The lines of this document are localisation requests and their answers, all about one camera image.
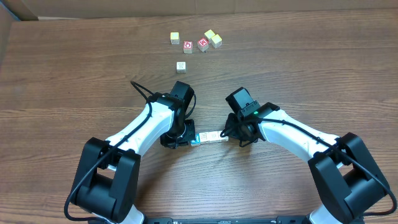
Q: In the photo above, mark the yellow block far left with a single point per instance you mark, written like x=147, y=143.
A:
x=174, y=38

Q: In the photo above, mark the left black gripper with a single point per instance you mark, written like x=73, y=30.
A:
x=189, y=134

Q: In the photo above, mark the red block letter E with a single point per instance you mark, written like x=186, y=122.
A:
x=203, y=44

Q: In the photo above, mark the red block letter left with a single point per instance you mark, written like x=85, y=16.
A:
x=188, y=47

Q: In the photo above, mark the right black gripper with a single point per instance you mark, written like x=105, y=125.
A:
x=232, y=132

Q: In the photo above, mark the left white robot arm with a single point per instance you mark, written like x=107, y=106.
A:
x=105, y=182

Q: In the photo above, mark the yellow block right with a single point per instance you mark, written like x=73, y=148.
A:
x=216, y=41

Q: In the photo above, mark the red framed block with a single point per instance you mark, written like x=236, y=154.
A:
x=214, y=136

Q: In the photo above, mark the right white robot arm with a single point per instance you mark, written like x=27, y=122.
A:
x=349, y=182

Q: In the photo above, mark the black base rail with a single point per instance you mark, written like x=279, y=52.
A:
x=277, y=220

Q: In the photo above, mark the yellow block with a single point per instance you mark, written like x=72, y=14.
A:
x=174, y=38
x=216, y=41
x=209, y=34

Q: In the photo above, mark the plain white block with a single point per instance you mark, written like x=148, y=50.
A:
x=222, y=139

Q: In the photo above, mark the yellow block upper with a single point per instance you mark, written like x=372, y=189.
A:
x=209, y=34

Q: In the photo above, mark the white patterned block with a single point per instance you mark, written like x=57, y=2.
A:
x=204, y=137
x=181, y=67

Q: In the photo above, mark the blue letter block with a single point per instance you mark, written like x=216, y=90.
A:
x=196, y=141

